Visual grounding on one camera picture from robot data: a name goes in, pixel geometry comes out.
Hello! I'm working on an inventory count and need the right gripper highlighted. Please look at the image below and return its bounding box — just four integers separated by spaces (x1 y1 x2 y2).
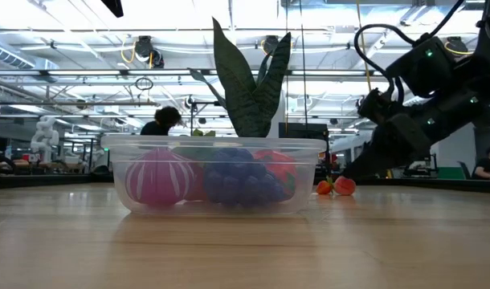
341 113 433 181

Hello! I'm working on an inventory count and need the small toy peach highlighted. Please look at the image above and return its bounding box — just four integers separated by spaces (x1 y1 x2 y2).
333 175 357 197

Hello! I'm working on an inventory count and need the red toy tomato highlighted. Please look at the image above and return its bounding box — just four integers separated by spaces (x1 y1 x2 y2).
252 149 299 197

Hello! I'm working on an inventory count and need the purple toy grape bunch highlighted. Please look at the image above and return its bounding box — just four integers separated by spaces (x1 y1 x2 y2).
202 147 292 209

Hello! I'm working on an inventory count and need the clear plastic tupperware container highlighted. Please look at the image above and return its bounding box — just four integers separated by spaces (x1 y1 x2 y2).
100 135 328 216

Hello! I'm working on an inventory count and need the purple striped toy onion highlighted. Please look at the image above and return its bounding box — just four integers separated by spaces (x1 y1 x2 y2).
124 147 197 208

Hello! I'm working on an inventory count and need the green panel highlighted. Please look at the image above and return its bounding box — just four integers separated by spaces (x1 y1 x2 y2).
435 166 467 181

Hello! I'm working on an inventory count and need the person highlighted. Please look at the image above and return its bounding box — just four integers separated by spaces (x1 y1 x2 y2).
139 106 185 136
472 145 490 181

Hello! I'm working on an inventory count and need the artificial green snake plant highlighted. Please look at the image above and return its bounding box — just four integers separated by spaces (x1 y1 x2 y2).
188 17 292 138

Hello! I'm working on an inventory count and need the black ceiling cable reel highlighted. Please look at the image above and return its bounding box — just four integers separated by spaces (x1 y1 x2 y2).
262 35 280 55
134 35 165 69

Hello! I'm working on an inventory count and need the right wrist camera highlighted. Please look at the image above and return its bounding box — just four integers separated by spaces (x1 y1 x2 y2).
356 88 394 124

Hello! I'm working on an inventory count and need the yellow cable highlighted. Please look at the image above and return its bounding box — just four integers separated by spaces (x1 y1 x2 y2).
356 0 393 180

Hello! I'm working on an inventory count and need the black hanging cable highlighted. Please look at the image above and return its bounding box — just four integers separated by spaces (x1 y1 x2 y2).
299 0 309 125

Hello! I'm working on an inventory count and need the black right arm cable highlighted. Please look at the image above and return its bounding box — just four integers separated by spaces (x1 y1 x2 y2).
353 0 467 104

